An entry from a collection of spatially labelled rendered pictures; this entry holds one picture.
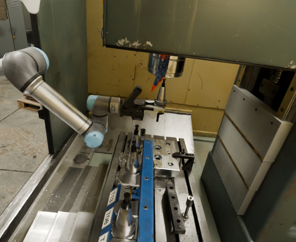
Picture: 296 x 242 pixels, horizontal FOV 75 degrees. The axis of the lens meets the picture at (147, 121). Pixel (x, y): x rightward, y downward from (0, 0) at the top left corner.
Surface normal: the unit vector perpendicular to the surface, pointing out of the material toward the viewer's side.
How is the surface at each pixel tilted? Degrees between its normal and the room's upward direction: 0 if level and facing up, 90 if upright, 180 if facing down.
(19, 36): 90
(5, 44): 90
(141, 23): 90
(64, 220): 7
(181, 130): 24
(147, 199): 0
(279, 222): 90
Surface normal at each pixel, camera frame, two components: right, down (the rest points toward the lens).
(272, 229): -0.02, 0.46
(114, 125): 0.10, -0.62
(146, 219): 0.12, -0.88
